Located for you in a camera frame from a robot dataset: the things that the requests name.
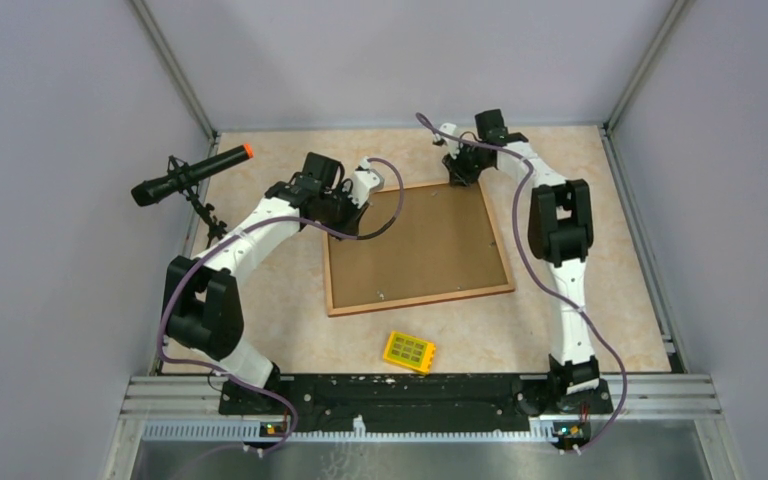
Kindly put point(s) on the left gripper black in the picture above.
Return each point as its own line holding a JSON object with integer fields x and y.
{"x": 350, "y": 225}

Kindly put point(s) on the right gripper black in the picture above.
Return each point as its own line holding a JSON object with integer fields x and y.
{"x": 458, "y": 176}

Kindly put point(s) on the red wooden picture frame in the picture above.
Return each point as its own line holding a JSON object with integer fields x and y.
{"x": 444, "y": 246}

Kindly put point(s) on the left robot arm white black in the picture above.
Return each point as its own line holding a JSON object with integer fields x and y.
{"x": 202, "y": 310}

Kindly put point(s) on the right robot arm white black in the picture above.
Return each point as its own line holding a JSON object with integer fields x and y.
{"x": 560, "y": 233}

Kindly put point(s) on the black mini tripod stand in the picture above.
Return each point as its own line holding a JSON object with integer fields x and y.
{"x": 202, "y": 205}

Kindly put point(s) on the black microphone orange tip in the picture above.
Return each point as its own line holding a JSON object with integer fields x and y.
{"x": 153, "y": 191}

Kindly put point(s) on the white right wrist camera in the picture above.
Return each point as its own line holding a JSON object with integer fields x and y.
{"x": 446, "y": 135}

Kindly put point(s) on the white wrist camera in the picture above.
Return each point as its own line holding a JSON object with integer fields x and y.
{"x": 446, "y": 135}
{"x": 365, "y": 181}

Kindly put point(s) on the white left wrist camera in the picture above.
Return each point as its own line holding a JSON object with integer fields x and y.
{"x": 365, "y": 181}

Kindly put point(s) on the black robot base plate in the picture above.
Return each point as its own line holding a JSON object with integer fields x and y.
{"x": 402, "y": 403}

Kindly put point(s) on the white slotted cable duct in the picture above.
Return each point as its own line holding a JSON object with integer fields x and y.
{"x": 252, "y": 431}

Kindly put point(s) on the aluminium rail frame front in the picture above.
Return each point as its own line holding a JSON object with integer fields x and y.
{"x": 663, "y": 426}

